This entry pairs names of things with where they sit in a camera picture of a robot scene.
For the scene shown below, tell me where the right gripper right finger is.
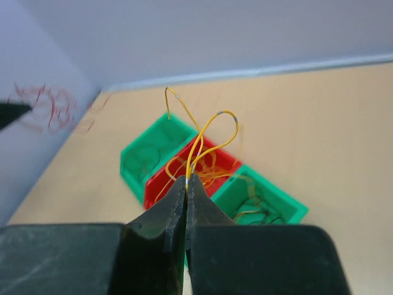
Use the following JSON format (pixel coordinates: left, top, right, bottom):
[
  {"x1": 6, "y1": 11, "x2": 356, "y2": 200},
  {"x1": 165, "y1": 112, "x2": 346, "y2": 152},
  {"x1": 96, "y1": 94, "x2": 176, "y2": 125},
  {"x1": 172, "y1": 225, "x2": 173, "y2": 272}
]
[{"x1": 185, "y1": 175, "x2": 351, "y2": 294}]

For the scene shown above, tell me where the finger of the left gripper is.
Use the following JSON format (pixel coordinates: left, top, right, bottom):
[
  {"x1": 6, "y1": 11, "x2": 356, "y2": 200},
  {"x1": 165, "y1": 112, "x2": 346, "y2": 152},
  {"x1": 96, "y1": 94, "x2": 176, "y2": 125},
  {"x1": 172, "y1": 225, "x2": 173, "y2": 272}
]
[{"x1": 0, "y1": 102, "x2": 32, "y2": 130}]

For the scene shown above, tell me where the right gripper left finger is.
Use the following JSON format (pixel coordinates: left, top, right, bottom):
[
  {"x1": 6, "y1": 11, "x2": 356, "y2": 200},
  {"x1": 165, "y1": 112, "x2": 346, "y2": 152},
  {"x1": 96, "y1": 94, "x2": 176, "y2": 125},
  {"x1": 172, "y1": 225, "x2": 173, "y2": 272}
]
[{"x1": 1, "y1": 177, "x2": 187, "y2": 294}]

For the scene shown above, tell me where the yellow wire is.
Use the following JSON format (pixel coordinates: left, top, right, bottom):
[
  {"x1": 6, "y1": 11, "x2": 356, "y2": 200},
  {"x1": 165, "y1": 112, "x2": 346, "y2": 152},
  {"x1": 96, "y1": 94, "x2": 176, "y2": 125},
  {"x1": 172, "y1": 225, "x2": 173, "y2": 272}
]
[{"x1": 164, "y1": 86, "x2": 239, "y2": 185}]

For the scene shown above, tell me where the right green bin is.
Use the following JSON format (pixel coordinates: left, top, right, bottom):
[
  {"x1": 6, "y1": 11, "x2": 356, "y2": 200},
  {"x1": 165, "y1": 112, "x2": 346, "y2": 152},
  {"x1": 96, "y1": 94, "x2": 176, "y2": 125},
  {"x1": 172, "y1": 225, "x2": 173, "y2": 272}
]
[{"x1": 211, "y1": 165, "x2": 308, "y2": 226}]

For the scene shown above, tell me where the green bin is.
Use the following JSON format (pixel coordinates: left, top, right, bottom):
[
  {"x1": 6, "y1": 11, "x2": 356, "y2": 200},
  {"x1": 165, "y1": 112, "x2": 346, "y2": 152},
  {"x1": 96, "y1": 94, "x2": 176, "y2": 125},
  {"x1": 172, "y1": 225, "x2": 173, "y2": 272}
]
[
  {"x1": 211, "y1": 165, "x2": 308, "y2": 226},
  {"x1": 120, "y1": 114, "x2": 197, "y2": 203}
]

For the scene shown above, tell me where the red bin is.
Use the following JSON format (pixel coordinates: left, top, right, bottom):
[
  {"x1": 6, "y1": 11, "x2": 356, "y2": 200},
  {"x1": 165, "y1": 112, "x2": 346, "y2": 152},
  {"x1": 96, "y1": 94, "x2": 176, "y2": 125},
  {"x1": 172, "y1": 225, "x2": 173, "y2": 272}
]
[{"x1": 143, "y1": 138, "x2": 243, "y2": 209}]

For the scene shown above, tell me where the left green bin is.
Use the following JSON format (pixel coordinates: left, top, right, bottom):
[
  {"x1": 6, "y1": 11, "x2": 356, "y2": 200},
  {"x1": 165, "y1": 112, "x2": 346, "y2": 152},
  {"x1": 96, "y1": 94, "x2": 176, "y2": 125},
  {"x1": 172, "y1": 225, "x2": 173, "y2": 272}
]
[{"x1": 120, "y1": 114, "x2": 197, "y2": 203}]

